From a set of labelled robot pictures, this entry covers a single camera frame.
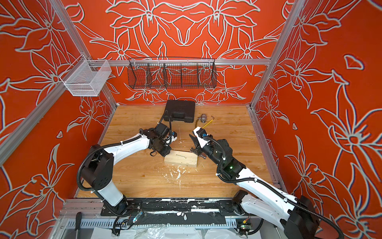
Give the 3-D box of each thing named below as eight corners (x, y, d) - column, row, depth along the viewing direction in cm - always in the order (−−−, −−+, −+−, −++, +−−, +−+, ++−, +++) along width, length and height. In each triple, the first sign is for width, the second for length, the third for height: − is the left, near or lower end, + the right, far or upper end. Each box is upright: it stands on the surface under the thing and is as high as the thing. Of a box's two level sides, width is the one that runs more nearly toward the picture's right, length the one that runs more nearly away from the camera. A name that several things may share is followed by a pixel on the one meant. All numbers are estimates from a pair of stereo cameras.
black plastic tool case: (164, 123, 110) (163, 118, 106) (167, 103, 124) (166, 98, 120) (195, 122, 110) (195, 118, 106) (194, 102, 124) (195, 98, 120)
